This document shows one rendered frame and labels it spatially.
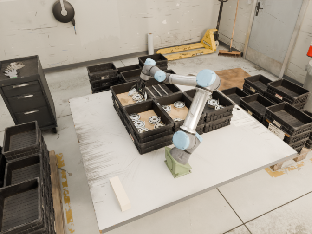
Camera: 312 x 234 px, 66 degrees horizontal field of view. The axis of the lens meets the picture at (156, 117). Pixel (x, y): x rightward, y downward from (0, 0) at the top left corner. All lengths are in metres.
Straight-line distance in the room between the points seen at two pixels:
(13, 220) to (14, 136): 1.02
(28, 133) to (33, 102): 0.52
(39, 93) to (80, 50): 2.19
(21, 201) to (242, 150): 1.78
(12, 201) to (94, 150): 0.72
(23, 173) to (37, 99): 1.00
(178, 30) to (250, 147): 4.04
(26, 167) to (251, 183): 2.26
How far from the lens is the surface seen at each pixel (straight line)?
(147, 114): 2.13
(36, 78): 3.05
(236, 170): 1.91
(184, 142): 1.52
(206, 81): 1.51
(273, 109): 2.95
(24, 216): 2.11
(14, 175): 2.59
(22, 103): 3.22
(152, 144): 1.91
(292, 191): 2.90
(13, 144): 2.76
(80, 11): 4.95
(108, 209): 1.67
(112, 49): 5.25
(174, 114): 2.13
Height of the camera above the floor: 2.09
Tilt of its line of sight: 37 degrees down
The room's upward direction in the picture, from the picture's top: 1 degrees counter-clockwise
